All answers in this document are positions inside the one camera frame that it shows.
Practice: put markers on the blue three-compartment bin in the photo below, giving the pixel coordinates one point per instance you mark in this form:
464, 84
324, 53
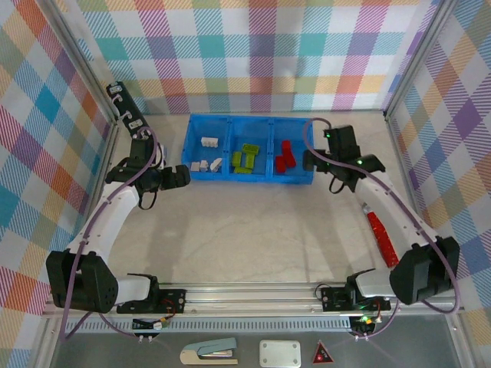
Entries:
226, 126

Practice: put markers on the red glitter toy microphone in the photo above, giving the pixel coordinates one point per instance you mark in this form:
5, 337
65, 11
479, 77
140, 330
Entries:
383, 239

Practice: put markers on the white rectangular plate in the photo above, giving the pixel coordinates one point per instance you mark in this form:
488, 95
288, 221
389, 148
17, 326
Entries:
279, 353

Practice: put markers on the small wiring connector module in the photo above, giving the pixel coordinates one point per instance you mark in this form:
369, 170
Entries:
157, 325
364, 322

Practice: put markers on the small white lego brick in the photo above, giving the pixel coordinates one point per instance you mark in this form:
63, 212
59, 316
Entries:
195, 166

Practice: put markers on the aluminium frame post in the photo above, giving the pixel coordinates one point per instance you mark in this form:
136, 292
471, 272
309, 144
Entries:
418, 57
81, 57

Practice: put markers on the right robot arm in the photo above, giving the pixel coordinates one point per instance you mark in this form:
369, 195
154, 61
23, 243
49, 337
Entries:
391, 207

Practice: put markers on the black power strip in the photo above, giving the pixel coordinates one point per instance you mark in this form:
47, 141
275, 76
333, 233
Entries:
126, 109

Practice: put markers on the long red lego brick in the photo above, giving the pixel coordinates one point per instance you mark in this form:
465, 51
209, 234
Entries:
290, 158
281, 164

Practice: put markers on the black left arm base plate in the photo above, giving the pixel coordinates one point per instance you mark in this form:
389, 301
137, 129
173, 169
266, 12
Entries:
170, 301

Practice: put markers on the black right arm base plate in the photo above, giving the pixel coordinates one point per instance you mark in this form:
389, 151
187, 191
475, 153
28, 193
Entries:
333, 299

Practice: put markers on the tan lego plate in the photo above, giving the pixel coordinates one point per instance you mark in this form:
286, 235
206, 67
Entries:
209, 142

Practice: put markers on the small red lego brick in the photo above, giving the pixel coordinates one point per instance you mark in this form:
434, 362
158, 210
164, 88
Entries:
285, 146

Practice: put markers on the grey-blue stapler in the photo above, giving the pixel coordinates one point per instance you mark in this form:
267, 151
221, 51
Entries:
215, 350

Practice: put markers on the red triangle sign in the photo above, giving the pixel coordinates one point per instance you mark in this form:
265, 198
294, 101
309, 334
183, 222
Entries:
322, 355

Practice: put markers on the aluminium side rail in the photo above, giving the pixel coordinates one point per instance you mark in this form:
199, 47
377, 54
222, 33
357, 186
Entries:
399, 153
108, 142

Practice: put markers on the white arched lego brick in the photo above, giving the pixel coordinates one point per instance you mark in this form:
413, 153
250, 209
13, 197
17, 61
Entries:
216, 164

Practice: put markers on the white square lego plate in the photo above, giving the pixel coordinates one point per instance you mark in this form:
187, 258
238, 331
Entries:
204, 166

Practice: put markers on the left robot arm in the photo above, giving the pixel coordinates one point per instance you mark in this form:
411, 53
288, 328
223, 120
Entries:
111, 218

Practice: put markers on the aluminium mounting rail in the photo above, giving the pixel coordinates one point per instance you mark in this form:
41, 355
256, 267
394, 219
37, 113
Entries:
249, 299

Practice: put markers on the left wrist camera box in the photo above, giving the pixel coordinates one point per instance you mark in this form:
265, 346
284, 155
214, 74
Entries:
162, 155

